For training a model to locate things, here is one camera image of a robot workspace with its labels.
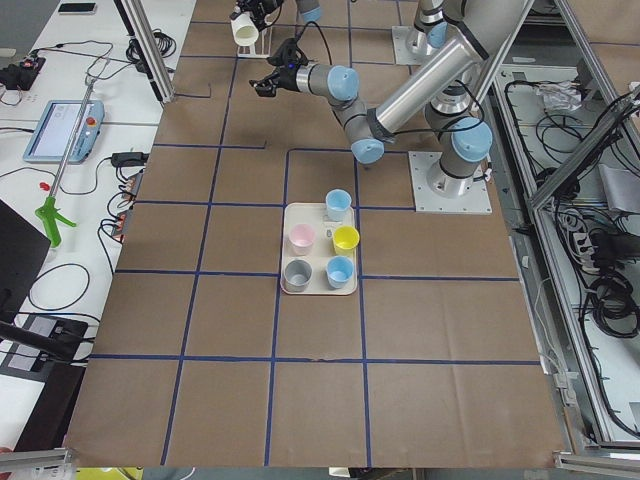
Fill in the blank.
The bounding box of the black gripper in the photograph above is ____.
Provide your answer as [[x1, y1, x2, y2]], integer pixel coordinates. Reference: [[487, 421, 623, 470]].
[[249, 37, 309, 98], [234, 0, 284, 25]]

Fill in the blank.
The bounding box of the blue teach pendant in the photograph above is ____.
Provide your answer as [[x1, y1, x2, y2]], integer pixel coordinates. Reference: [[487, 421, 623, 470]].
[[23, 100, 105, 164]]

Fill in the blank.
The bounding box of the smartphone on desk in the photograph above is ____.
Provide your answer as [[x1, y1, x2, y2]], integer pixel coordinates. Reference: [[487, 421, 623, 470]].
[[57, 2, 97, 15]]

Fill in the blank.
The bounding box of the black power adapter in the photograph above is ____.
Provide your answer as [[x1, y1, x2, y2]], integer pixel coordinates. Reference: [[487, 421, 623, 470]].
[[111, 151, 149, 168]]

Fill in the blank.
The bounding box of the light blue cup tray edge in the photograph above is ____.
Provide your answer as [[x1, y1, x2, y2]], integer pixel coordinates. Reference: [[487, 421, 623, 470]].
[[326, 256, 355, 289]]

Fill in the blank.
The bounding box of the green handled reacher grabber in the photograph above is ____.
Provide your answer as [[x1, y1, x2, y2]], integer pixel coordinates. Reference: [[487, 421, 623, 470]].
[[35, 66, 98, 247]]

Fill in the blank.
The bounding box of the yellow plastic cup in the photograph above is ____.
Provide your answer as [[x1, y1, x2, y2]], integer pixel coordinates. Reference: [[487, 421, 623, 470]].
[[332, 225, 360, 256]]

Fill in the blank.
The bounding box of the cream white plastic cup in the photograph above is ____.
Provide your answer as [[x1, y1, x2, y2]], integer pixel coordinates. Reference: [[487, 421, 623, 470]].
[[230, 12, 259, 47]]

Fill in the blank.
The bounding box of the light blue plastic cup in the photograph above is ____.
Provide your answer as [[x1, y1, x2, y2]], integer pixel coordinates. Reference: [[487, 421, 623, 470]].
[[325, 189, 352, 222]]

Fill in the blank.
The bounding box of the aluminium frame post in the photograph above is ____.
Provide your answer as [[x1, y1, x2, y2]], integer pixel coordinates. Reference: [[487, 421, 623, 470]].
[[114, 0, 175, 104]]

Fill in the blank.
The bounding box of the cream plastic tray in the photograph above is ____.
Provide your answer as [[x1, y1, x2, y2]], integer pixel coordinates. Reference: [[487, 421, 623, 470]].
[[280, 203, 358, 296]]

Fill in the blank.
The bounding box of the white wire cup rack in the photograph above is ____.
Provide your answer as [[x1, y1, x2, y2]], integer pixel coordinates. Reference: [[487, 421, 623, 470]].
[[236, 27, 273, 59]]

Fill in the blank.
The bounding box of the pink plastic cup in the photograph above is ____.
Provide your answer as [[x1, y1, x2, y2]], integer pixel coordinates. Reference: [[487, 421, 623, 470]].
[[288, 223, 316, 256]]

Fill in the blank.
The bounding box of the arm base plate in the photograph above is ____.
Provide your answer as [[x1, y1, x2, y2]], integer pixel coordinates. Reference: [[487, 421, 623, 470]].
[[408, 151, 492, 215], [392, 26, 426, 65]]

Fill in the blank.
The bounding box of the grey plastic cup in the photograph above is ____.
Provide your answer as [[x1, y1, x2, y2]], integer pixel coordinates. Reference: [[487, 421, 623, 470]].
[[283, 259, 313, 293]]

